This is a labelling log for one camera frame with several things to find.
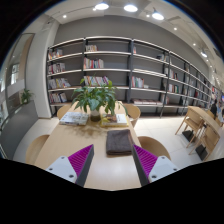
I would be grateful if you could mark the yellow book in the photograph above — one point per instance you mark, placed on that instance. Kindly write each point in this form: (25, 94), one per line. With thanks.
(118, 120)

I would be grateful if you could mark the light wooden side table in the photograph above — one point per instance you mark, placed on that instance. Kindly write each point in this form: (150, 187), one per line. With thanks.
(203, 115)

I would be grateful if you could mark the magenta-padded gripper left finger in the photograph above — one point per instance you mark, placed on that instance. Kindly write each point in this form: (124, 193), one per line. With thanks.
(74, 164)

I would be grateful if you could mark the small green potted plant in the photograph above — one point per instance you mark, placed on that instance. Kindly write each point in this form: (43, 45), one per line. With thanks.
(26, 96)

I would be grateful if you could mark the grey bookshelf unit with books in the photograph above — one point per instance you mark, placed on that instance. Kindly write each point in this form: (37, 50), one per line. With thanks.
(110, 63)

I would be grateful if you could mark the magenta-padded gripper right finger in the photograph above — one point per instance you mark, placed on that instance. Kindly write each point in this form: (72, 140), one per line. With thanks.
(150, 164)

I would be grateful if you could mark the group of ceiling lights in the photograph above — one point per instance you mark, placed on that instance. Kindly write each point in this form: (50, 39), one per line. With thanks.
(130, 8)

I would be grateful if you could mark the zigzag striped towel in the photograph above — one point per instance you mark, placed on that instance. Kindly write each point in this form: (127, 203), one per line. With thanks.
(119, 142)

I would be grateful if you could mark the white book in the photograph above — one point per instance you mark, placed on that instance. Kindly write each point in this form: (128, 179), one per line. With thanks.
(74, 118)

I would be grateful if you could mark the green plant in white pot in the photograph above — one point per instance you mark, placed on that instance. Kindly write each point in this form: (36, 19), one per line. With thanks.
(95, 98)

